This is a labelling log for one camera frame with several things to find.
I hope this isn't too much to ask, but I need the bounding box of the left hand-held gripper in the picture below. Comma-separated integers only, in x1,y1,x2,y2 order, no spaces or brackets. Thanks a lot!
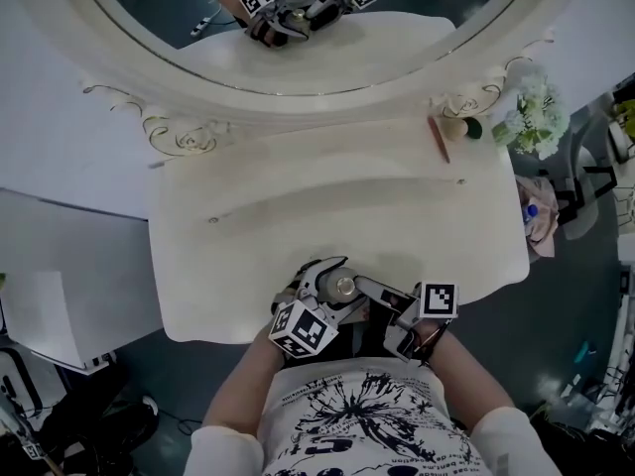
269,256,367,360

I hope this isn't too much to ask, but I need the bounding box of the white flower bouquet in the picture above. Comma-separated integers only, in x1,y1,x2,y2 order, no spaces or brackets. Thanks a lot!
490,63,572,162

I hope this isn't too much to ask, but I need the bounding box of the white vanity table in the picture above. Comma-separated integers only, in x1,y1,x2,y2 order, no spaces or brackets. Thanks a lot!
146,116,532,345

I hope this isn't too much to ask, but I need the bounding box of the white cabinet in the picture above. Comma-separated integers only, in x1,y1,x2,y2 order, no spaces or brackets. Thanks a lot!
0,188,166,372

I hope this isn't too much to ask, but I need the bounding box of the black office chair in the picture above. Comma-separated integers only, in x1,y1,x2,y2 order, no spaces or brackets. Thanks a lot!
542,165,620,228

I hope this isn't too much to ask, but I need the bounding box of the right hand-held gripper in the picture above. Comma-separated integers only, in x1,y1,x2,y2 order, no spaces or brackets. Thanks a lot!
353,276,459,363

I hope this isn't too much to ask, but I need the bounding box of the pink cloth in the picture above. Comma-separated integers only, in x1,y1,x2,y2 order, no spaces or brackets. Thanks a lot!
514,175,561,261

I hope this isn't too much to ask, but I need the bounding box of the brown pencil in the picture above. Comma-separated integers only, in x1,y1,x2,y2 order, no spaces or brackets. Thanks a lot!
428,115,451,165

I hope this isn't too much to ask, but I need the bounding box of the grey cylinder with metal cap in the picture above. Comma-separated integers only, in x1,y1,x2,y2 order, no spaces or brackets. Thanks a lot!
317,267,359,310

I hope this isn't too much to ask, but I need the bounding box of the person's left forearm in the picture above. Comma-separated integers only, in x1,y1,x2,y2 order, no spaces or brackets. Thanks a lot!
201,323,288,431

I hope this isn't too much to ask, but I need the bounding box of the person's right forearm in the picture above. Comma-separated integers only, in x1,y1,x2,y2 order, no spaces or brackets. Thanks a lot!
425,331,518,418

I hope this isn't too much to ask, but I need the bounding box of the oval white-framed mirror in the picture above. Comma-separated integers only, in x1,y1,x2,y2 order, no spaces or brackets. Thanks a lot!
9,0,591,161

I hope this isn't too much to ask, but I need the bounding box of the person's white printed shirt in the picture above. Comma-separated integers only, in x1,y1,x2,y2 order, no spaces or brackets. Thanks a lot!
183,357,563,476

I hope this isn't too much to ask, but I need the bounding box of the teal small object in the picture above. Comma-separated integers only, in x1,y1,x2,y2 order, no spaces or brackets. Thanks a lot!
574,339,598,365

